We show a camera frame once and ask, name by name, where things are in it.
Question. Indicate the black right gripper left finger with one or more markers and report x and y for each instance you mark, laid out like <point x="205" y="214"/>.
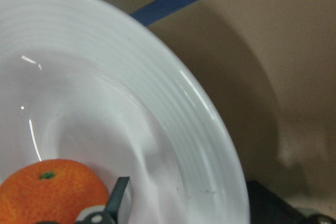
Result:
<point x="118" y="193"/>

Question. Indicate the orange fruit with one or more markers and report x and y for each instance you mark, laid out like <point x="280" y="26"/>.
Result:
<point x="51" y="190"/>

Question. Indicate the white round plate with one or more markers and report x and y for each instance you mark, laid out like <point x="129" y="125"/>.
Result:
<point x="82" y="80"/>

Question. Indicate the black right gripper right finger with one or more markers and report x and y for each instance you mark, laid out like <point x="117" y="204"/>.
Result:
<point x="266" y="207"/>

